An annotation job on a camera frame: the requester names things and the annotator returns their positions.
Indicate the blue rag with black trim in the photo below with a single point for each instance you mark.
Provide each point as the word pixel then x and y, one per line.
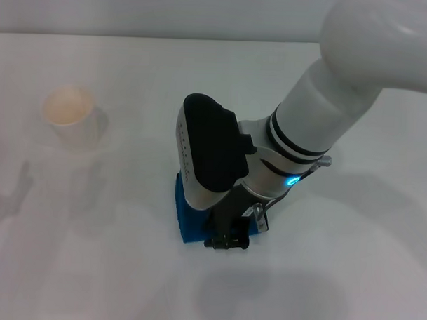
pixel 188 222

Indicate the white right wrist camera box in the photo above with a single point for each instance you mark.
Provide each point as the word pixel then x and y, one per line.
pixel 214 149

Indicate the white paper cup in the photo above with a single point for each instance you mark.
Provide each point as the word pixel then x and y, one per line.
pixel 78 127

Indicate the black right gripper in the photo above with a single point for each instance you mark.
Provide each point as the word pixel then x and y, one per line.
pixel 229 209

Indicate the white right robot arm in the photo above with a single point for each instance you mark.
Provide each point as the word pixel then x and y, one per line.
pixel 342 83

